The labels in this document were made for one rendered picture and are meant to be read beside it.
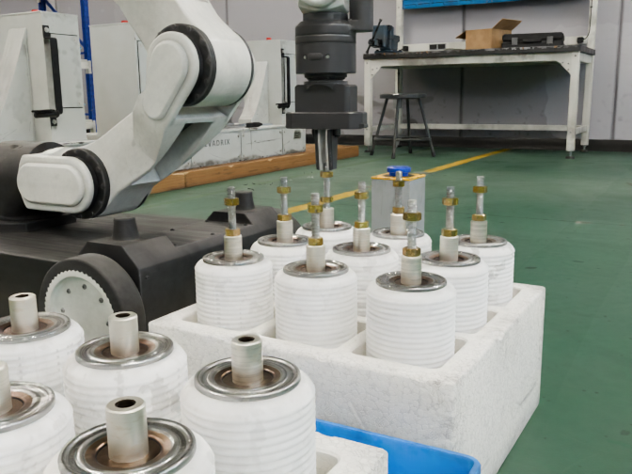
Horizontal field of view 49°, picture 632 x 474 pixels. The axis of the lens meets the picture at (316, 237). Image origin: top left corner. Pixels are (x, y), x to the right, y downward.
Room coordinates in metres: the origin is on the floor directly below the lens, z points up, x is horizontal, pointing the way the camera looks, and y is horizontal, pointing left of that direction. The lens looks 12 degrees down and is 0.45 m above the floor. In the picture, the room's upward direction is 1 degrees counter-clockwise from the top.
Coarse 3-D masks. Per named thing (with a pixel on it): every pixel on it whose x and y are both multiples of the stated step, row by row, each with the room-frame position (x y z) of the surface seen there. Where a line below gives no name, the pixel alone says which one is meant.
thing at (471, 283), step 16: (432, 272) 0.78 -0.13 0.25; (448, 272) 0.78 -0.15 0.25; (464, 272) 0.78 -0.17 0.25; (480, 272) 0.79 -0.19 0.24; (464, 288) 0.78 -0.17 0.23; (480, 288) 0.78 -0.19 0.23; (464, 304) 0.77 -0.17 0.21; (480, 304) 0.79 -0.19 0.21; (464, 320) 0.77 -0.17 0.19; (480, 320) 0.79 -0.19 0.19
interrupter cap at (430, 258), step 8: (424, 256) 0.83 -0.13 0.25; (432, 256) 0.83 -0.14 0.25; (464, 256) 0.83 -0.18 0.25; (472, 256) 0.83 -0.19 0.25; (432, 264) 0.79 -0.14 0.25; (440, 264) 0.79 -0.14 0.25; (448, 264) 0.78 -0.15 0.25; (456, 264) 0.78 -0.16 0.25; (464, 264) 0.78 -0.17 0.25; (472, 264) 0.79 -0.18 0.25
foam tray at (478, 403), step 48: (528, 288) 0.94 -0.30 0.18; (192, 336) 0.77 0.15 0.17; (480, 336) 0.75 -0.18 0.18; (528, 336) 0.87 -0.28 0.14; (336, 384) 0.68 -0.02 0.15; (384, 384) 0.65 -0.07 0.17; (432, 384) 0.62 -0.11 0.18; (480, 384) 0.69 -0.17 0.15; (528, 384) 0.88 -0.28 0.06; (384, 432) 0.65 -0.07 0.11; (432, 432) 0.62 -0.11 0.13; (480, 432) 0.69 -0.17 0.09
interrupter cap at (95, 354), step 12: (108, 336) 0.55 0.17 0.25; (144, 336) 0.55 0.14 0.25; (156, 336) 0.55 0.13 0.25; (84, 348) 0.52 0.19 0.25; (96, 348) 0.52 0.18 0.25; (108, 348) 0.53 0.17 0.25; (144, 348) 0.53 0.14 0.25; (156, 348) 0.52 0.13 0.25; (168, 348) 0.52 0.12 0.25; (84, 360) 0.49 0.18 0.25; (96, 360) 0.50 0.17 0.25; (108, 360) 0.50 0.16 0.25; (120, 360) 0.50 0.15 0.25; (132, 360) 0.50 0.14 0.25; (144, 360) 0.49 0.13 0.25; (156, 360) 0.50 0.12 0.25
